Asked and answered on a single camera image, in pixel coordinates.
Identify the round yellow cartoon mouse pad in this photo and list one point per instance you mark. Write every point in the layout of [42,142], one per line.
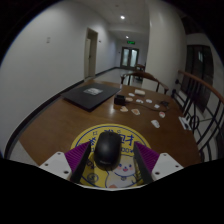
[125,173]

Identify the green exit sign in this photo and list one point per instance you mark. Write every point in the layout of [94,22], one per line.
[131,42]

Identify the open side doorway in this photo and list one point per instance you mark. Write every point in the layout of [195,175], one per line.
[90,55]

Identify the small white box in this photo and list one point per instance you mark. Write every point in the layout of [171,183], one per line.
[140,92]

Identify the small black box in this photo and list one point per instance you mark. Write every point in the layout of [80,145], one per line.
[119,100]

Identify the small orange-white card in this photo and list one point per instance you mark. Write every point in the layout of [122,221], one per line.
[135,111]

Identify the small white card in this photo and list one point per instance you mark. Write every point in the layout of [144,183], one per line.
[155,123]
[156,106]
[139,100]
[131,94]
[129,99]
[149,101]

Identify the black railing with wooden handrail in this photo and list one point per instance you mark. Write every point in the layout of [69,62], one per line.
[206,86]

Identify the round ceiling light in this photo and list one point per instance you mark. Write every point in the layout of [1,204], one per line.
[127,37]
[122,17]

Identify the small red-white card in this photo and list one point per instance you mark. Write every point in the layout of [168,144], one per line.
[162,114]

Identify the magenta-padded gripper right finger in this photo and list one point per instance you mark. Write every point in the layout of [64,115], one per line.
[166,165]

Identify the glass double door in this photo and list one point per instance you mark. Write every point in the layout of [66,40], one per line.
[130,57]

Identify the white paper sheet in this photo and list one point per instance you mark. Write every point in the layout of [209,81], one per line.
[185,123]

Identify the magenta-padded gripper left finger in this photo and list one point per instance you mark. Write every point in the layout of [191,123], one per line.
[55,163]

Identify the dark window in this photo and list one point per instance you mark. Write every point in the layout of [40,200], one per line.
[200,73]

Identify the small beige card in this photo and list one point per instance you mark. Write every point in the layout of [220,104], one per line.
[124,109]

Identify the black computer mouse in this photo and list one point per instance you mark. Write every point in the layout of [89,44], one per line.
[107,150]

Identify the wooden armchair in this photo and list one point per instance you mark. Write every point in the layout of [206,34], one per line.
[146,76]

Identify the closed dark laptop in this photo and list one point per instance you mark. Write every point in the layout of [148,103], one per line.
[90,95]

